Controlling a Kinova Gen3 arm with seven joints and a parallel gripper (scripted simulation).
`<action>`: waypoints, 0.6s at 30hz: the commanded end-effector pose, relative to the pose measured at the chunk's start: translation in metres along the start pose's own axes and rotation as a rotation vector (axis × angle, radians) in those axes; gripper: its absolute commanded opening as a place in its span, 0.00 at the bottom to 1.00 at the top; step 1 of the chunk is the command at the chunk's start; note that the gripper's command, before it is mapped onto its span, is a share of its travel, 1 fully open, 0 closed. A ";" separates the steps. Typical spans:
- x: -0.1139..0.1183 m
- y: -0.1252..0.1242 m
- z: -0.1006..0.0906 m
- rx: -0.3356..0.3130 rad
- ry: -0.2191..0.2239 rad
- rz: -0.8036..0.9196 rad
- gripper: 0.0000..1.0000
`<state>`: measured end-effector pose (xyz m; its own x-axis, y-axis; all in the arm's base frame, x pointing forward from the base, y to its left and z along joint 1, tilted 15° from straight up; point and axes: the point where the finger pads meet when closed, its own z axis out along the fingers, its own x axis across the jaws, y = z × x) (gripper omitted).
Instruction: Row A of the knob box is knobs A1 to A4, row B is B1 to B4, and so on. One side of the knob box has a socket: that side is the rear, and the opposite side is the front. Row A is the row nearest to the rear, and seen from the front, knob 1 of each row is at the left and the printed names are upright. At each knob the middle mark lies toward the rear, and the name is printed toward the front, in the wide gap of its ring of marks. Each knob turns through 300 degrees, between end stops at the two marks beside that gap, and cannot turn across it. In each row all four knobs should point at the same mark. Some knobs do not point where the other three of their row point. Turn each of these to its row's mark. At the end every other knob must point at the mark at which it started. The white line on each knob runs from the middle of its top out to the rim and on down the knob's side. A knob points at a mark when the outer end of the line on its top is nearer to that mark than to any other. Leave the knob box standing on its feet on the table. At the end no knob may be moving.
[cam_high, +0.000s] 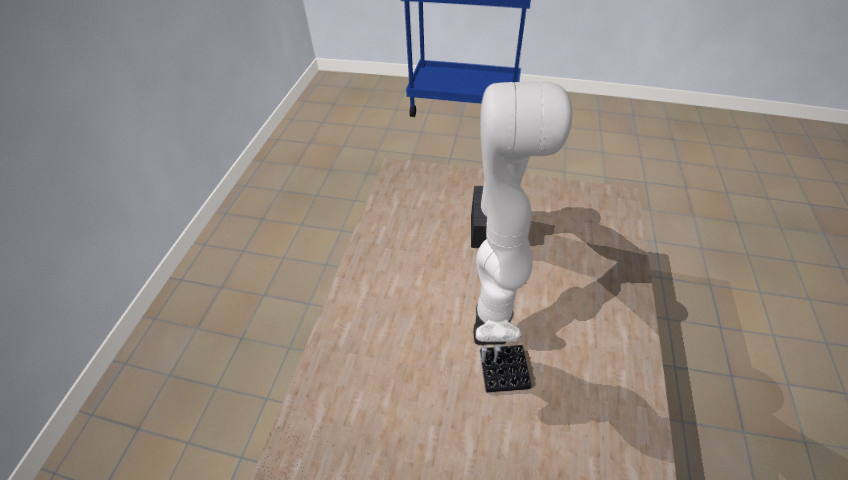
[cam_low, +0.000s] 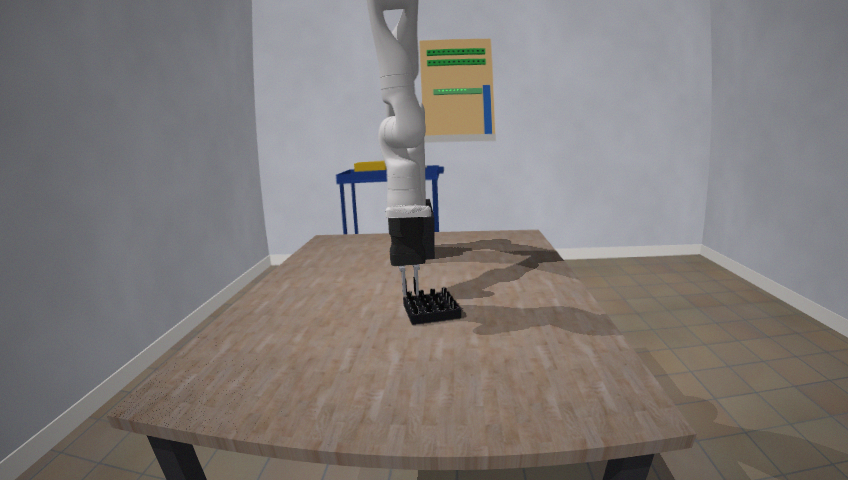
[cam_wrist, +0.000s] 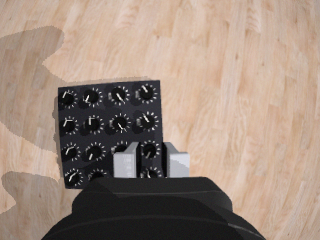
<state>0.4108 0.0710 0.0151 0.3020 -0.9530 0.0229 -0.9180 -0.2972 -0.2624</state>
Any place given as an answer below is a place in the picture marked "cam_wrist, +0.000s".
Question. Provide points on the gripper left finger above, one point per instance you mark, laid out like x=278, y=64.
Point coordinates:
x=127, y=164

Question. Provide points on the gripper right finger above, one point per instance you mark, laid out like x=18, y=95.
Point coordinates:
x=174, y=163

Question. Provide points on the black knob box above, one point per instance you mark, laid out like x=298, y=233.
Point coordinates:
x=126, y=103

